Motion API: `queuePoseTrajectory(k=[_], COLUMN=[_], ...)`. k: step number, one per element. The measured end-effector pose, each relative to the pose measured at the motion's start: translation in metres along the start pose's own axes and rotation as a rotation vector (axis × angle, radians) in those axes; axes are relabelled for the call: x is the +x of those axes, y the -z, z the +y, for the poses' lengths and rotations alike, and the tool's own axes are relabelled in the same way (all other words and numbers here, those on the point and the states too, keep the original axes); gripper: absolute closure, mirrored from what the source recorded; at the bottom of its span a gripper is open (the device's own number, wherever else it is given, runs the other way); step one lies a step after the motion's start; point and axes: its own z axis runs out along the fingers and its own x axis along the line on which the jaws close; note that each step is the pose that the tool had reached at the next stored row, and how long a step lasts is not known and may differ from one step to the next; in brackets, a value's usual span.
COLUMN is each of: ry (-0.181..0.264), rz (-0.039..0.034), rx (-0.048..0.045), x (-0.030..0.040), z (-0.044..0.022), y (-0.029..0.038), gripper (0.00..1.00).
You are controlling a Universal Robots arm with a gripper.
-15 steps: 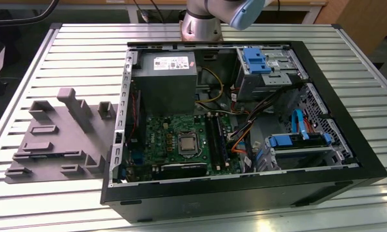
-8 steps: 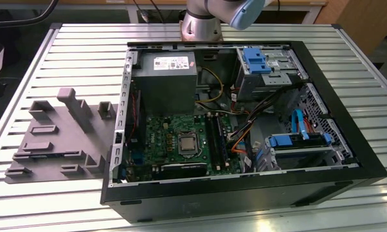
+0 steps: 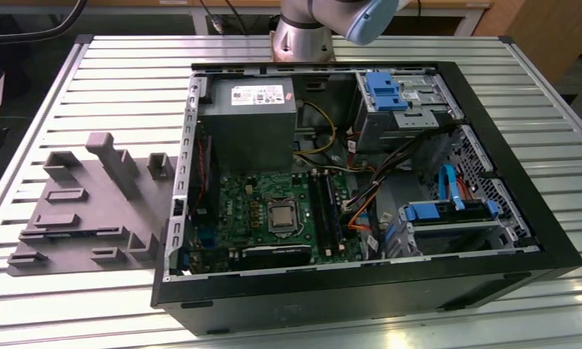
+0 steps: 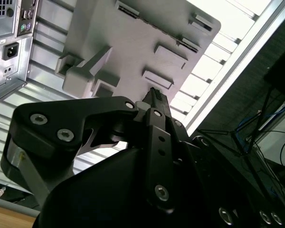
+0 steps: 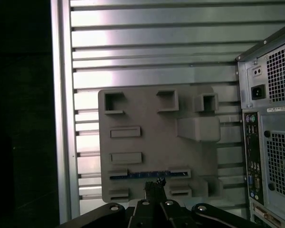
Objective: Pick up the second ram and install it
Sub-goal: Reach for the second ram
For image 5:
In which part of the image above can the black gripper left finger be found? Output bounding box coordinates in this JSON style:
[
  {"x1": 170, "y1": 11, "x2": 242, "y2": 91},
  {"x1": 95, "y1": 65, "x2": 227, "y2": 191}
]
[{"x1": 58, "y1": 180, "x2": 160, "y2": 228}]

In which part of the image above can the black PC case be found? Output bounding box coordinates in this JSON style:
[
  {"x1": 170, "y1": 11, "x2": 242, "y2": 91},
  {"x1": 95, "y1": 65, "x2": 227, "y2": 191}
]
[{"x1": 235, "y1": 21, "x2": 285, "y2": 228}]

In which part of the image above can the grey parts rack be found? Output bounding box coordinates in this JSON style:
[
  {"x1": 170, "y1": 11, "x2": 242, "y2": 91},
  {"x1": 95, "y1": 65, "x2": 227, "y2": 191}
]
[{"x1": 97, "y1": 85, "x2": 226, "y2": 203}]

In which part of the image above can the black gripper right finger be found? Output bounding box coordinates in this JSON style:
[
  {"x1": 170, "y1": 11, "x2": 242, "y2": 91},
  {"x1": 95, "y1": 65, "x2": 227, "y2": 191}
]
[{"x1": 156, "y1": 178, "x2": 260, "y2": 228}]

